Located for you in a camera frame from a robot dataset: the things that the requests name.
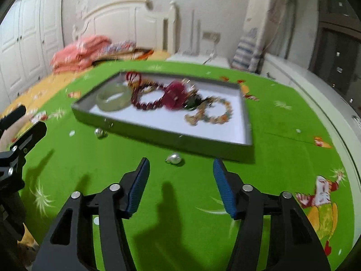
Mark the wall power socket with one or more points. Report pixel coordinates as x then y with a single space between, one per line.
211 36

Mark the grey shallow tray box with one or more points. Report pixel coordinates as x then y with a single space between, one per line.
230 141

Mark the yellow floral bedsheet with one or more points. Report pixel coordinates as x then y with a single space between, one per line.
37 95

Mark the sailboat print curtain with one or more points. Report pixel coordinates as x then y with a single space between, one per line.
261 25

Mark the folded pink quilt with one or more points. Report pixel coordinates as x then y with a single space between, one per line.
79 55

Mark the white bed headboard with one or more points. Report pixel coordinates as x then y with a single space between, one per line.
132 20

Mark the thin gold bangles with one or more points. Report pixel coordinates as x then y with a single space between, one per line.
148 87

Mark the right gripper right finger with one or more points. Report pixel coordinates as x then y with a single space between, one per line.
277 219

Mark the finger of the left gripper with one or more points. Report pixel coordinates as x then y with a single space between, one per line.
15 156
8 120

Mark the gold bangle pair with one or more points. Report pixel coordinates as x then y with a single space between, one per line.
190 87

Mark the white pearl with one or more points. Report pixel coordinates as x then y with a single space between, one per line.
100 133
174 159

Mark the dark framed window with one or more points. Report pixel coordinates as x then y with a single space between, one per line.
336 55

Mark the patterned pillow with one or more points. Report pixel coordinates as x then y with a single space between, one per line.
120 47

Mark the white window cabinet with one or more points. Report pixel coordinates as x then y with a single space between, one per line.
343 119

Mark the white nightstand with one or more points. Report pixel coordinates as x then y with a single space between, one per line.
201 60

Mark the green cartoon cloth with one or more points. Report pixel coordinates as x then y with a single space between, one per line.
181 223

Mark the black cord green pendant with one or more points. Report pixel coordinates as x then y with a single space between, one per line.
194 100

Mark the black orange blanket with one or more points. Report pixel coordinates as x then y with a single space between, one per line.
137 54

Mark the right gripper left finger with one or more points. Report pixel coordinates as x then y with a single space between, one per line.
69 243

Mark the red rose pendant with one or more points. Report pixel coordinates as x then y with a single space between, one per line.
175 95

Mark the pale green jade bangle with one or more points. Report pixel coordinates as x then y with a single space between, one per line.
114 97

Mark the white wardrobe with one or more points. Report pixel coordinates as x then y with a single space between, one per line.
31 33

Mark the wall paper notices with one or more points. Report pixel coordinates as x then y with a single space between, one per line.
81 9

